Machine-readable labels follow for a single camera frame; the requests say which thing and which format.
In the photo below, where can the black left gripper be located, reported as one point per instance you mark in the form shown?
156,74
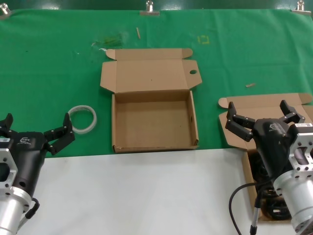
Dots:
29,151

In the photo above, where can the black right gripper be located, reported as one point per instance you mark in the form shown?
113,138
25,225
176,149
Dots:
274,142

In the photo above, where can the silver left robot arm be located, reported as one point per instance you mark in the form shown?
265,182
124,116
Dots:
9,210

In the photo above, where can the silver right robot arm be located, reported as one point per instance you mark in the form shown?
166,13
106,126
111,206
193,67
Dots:
300,195

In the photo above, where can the open cardboard box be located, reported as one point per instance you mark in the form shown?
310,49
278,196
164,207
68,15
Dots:
259,107
151,73

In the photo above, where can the small cardboard scrap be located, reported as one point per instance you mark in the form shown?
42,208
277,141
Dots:
250,85

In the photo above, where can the clear tape roll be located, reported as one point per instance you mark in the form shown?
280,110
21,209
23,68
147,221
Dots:
84,131

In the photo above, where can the green table cloth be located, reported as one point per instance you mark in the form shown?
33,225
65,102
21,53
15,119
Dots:
49,73

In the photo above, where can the white tape scrap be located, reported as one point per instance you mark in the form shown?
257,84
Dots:
102,49

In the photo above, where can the metal binder clip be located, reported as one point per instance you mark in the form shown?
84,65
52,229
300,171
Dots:
300,7
149,12
3,11

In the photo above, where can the clear crumpled tape patch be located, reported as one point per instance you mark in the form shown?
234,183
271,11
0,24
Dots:
112,40

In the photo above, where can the small wooden stick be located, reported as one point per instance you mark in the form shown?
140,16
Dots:
138,33

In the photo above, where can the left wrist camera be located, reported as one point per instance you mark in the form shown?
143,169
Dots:
3,140

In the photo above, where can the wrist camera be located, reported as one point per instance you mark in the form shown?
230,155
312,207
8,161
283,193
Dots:
304,125
3,140

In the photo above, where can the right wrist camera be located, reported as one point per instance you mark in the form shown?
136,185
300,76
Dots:
304,125

